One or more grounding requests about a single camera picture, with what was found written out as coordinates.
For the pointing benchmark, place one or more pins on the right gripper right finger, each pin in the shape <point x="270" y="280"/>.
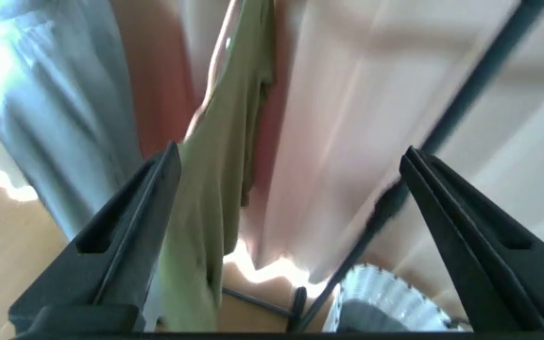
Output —
<point x="503" y="283"/>

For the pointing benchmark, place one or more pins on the black clothes rack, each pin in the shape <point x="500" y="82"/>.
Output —
<point x="480" y="80"/>

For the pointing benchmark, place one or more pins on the white laundry basket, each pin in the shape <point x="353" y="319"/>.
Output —
<point x="385" y="293"/>

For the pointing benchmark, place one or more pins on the pale grey shorts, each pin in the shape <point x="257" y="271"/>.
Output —
<point x="64" y="118"/>

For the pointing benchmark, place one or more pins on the green garment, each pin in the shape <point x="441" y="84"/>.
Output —
<point x="215" y="165"/>

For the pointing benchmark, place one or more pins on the pink clothes hanger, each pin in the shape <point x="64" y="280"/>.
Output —
<point x="217" y="56"/>

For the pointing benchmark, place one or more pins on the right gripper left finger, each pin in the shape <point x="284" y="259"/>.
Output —
<point x="92" y="283"/>

